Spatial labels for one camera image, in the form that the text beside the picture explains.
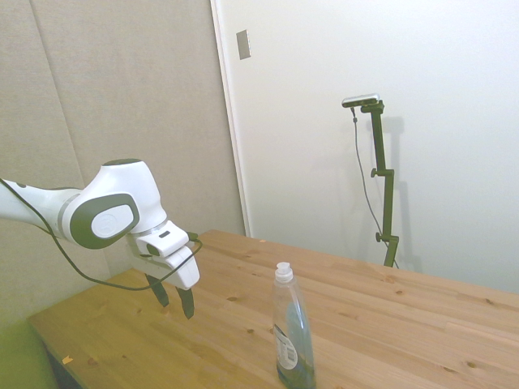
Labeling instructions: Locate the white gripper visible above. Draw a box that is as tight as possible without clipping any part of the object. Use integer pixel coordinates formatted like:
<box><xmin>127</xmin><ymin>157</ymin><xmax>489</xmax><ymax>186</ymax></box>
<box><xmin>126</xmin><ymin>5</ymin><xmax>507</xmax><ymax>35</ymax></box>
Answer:
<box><xmin>126</xmin><ymin>235</ymin><xmax>201</xmax><ymax>320</ymax></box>

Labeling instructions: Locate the clear dish soap bottle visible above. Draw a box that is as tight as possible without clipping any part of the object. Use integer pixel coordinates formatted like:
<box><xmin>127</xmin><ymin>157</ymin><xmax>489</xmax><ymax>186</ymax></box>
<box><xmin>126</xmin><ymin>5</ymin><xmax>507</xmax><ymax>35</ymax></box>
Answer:
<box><xmin>272</xmin><ymin>261</ymin><xmax>317</xmax><ymax>389</ymax></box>

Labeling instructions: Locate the green chair seat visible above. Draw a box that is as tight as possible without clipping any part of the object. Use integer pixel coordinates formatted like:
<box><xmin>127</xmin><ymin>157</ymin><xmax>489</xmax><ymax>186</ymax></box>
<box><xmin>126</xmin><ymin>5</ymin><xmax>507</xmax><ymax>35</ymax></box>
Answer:
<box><xmin>0</xmin><ymin>318</ymin><xmax>58</xmax><ymax>389</ymax></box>

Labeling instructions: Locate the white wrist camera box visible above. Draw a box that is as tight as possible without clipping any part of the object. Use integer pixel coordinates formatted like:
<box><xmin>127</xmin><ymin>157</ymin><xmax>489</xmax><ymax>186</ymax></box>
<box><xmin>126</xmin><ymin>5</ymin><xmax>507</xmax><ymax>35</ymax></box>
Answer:
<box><xmin>135</xmin><ymin>220</ymin><xmax>190</xmax><ymax>258</ymax></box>

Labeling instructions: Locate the white door frame strip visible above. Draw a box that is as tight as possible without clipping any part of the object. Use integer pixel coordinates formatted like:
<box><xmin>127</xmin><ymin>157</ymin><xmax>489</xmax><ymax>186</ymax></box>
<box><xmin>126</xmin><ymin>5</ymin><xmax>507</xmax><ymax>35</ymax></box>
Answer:
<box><xmin>209</xmin><ymin>0</ymin><xmax>252</xmax><ymax>238</ymax></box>

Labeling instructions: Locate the black camera stand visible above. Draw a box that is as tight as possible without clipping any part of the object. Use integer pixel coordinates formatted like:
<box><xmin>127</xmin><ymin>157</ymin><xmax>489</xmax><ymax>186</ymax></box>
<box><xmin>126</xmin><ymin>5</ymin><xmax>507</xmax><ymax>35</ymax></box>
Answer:
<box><xmin>360</xmin><ymin>100</ymin><xmax>400</xmax><ymax>268</ymax></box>

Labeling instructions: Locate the grey wall switch plate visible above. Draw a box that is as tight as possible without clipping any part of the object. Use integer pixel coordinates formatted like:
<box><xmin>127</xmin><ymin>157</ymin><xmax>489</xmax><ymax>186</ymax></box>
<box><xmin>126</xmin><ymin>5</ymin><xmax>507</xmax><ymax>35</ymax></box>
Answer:
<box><xmin>235</xmin><ymin>29</ymin><xmax>252</xmax><ymax>61</ymax></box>

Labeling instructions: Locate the grey exterior camera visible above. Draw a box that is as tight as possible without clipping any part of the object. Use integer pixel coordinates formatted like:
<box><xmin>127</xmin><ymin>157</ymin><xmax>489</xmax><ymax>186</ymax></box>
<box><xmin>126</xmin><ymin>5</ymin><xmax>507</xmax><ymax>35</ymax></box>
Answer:
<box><xmin>341</xmin><ymin>92</ymin><xmax>381</xmax><ymax>109</ymax></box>

